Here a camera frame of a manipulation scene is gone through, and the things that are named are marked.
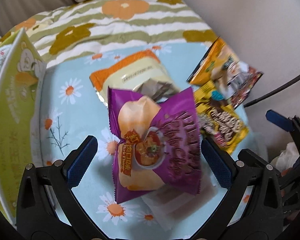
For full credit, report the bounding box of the floral striped quilt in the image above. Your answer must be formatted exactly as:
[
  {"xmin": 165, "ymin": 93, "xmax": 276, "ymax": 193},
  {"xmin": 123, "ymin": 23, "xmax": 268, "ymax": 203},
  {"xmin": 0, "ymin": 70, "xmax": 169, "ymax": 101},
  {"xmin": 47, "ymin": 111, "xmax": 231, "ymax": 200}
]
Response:
[{"xmin": 0, "ymin": 0, "xmax": 217, "ymax": 67}]

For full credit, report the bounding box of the purple potato chip bag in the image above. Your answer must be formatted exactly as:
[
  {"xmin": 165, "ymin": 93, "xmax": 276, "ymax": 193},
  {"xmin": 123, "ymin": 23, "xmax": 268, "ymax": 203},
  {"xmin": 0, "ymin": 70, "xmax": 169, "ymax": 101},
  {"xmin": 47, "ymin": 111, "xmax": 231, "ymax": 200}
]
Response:
[{"xmin": 108, "ymin": 87, "xmax": 202, "ymax": 204}]

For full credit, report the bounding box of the orange cream snack bag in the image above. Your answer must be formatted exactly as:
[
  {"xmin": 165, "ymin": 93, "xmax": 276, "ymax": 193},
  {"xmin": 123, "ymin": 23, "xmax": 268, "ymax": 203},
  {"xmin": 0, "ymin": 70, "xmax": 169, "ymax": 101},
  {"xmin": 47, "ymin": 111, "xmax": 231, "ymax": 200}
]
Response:
[{"xmin": 89, "ymin": 49, "xmax": 180, "ymax": 106}]

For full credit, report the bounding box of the yellow chocolate snack bag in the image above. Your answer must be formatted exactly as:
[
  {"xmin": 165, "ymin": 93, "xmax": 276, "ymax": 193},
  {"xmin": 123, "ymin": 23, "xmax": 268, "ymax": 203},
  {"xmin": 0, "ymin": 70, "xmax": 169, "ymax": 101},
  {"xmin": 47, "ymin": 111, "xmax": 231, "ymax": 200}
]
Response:
[{"xmin": 194, "ymin": 81, "xmax": 249, "ymax": 154}]

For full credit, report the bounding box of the orange red chip bag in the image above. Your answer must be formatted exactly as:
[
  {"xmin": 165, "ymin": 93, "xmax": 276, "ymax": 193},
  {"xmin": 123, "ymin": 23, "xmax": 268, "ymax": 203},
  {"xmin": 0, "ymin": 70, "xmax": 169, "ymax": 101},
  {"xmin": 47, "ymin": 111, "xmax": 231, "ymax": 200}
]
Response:
[{"xmin": 187, "ymin": 37, "xmax": 263, "ymax": 108}]

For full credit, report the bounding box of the blue daisy tablecloth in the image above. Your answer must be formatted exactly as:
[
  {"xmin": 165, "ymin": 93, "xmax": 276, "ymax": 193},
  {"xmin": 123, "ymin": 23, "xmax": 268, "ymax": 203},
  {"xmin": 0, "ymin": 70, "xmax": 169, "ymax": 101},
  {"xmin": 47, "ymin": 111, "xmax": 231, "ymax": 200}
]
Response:
[{"xmin": 29, "ymin": 42, "xmax": 268, "ymax": 240}]

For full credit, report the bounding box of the green cardboard box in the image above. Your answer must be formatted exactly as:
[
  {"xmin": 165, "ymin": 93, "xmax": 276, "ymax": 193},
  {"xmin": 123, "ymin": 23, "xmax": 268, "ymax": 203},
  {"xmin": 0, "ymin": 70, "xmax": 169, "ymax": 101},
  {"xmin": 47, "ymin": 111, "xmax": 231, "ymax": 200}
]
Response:
[{"xmin": 0, "ymin": 29, "xmax": 46, "ymax": 225}]

